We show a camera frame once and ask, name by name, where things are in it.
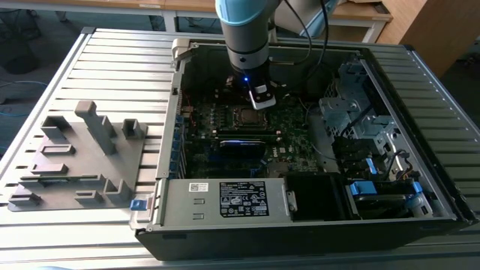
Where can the silver metal drive cage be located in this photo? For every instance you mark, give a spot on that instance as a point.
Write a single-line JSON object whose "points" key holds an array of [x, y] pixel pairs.
{"points": [[337, 107]]}

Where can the wooden desk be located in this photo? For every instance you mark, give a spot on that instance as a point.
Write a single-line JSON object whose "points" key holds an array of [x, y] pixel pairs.
{"points": [[112, 6], [360, 14]]}

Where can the green motherboard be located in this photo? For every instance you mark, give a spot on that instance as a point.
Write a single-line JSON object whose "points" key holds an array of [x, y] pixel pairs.
{"points": [[296, 135]]}

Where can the finned chipset heat sink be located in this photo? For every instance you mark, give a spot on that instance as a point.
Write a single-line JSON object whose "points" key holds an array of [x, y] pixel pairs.
{"points": [[279, 168]]}

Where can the wooden cabinet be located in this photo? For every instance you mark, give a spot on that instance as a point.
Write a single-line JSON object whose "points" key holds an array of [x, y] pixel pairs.
{"points": [[443, 28]]}

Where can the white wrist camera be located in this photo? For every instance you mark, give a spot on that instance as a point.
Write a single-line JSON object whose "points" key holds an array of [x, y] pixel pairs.
{"points": [[263, 98]]}

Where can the hard disk in blue carrier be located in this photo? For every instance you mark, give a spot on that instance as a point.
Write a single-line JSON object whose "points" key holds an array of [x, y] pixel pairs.
{"points": [[379, 202]]}

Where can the grey parts rack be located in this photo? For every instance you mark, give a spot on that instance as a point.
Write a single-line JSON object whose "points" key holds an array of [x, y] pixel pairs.
{"points": [[85, 168]]}

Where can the graphics card with black cooler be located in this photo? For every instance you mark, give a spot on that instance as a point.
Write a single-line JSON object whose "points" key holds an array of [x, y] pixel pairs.
{"points": [[241, 152]]}

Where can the blue case latch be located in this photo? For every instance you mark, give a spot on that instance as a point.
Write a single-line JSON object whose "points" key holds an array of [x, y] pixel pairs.
{"points": [[137, 204]]}

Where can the black disk bay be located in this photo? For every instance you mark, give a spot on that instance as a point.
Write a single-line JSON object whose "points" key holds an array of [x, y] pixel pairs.
{"points": [[352, 152]]}

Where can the black PC case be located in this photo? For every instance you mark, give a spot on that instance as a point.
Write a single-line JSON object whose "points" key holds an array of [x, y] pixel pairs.
{"points": [[263, 242]]}

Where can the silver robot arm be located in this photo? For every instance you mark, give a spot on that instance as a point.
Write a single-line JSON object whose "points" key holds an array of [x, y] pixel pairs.
{"points": [[243, 42]]}

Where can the silver power supply unit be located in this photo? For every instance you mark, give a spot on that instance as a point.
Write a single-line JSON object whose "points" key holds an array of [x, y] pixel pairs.
{"points": [[180, 205]]}

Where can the CPU with silver top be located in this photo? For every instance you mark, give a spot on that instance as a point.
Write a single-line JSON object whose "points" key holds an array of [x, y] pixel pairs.
{"points": [[251, 118]]}

